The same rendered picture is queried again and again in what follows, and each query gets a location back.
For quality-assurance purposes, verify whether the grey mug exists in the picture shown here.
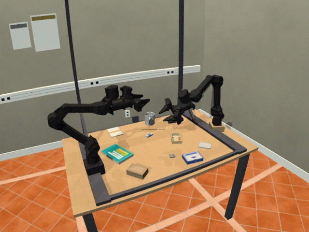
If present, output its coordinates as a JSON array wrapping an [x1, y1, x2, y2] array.
[[145, 112, 155, 126]]

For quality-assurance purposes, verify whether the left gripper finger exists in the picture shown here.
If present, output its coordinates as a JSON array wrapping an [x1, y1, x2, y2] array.
[[159, 103, 169, 114], [163, 115, 176, 122]]

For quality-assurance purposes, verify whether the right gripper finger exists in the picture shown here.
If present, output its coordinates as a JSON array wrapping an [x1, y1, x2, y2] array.
[[131, 93, 143, 99], [139, 98, 150, 108]]

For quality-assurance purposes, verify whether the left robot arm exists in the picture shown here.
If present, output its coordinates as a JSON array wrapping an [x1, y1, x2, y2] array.
[[173, 75, 224, 126]]

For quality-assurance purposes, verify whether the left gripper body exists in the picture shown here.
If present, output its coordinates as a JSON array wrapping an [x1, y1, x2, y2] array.
[[165, 98, 185, 125]]

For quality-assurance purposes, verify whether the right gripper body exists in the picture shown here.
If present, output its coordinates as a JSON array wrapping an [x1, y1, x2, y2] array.
[[120, 97, 142, 112]]

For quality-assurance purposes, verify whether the wooden ball-in-hole puzzle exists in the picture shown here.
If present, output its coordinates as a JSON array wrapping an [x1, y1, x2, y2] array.
[[171, 133, 182, 144]]

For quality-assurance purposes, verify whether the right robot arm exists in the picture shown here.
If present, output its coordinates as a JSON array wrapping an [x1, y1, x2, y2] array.
[[47, 85, 132, 167]]

